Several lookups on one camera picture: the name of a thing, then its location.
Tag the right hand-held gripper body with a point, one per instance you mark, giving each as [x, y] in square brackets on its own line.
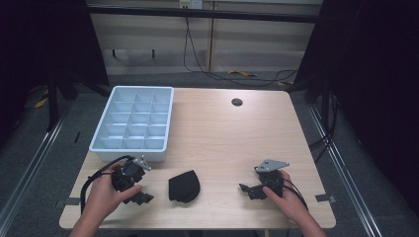
[271, 176]

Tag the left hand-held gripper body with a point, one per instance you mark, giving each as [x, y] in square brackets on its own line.
[130, 174]

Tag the black cloth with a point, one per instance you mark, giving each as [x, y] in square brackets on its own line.
[184, 187]

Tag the white divided storage box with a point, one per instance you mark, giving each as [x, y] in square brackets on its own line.
[133, 121]

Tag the person's left hand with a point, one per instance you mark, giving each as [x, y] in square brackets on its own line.
[103, 196]

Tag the person's right hand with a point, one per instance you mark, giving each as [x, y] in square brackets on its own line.
[290, 200]

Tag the grey tape strip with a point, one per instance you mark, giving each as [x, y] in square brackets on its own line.
[70, 201]
[324, 198]

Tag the black round table grommet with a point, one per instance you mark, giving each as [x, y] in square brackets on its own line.
[236, 102]

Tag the black metal stand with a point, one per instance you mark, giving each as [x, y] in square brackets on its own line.
[325, 105]
[52, 102]

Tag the yellow floor object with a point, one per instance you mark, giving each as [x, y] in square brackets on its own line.
[242, 72]

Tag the yellow tape piece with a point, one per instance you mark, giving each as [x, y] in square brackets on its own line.
[41, 102]

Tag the dark curtain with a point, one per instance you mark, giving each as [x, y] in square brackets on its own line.
[39, 39]
[375, 82]

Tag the black horizontal bar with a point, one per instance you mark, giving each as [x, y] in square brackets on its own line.
[197, 14]

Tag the metal floor rail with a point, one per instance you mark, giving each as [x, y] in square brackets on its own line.
[33, 164]
[342, 171]

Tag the white wall outlet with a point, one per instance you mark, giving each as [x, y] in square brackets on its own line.
[191, 3]

